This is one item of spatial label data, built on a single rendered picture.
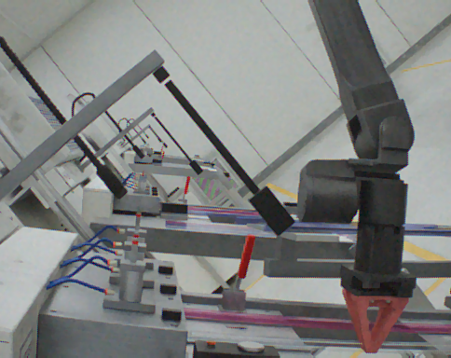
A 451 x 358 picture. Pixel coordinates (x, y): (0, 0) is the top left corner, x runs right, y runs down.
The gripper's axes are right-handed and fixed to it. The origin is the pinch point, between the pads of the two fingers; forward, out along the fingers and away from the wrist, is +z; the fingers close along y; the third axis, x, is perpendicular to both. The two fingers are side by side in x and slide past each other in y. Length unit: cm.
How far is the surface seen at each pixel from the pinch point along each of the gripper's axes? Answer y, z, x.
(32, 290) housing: 17.5, -8.1, -36.9
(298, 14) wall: -751, -214, 144
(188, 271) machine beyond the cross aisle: -454, 59, 10
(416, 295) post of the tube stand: -41.4, 1.0, 23.0
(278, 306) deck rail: -19.0, -0.9, -7.7
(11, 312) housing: 25.6, -7.8, -37.2
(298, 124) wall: -757, -79, 152
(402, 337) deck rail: -19.1, 3.8, 11.9
